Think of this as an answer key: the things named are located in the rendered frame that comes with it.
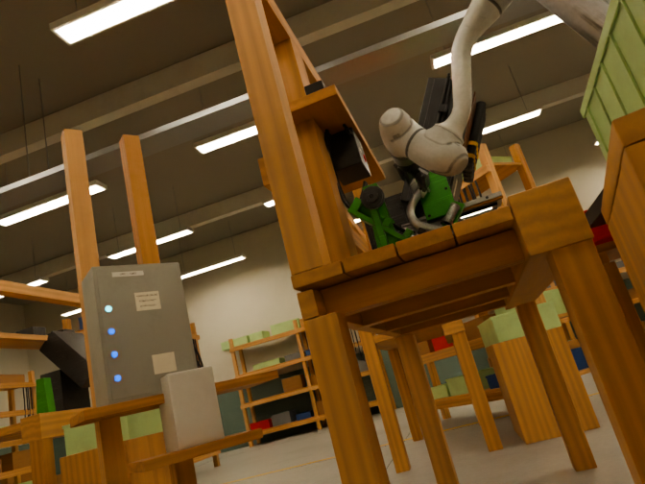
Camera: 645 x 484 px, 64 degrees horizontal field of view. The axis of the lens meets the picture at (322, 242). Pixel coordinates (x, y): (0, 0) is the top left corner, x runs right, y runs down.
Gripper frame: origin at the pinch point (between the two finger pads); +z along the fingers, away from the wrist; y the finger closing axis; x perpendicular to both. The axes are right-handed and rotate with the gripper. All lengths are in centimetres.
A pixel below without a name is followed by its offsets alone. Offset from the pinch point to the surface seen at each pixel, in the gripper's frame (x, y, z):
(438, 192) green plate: -3.2, -5.5, 4.3
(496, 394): 7, -10, 329
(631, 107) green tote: 18, -67, -91
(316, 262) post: 52, -11, -50
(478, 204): -10.3, -16.5, 16.8
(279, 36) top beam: -19, 62, -40
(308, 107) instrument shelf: 2.5, 33.8, -35.8
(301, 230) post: 46, -4, -52
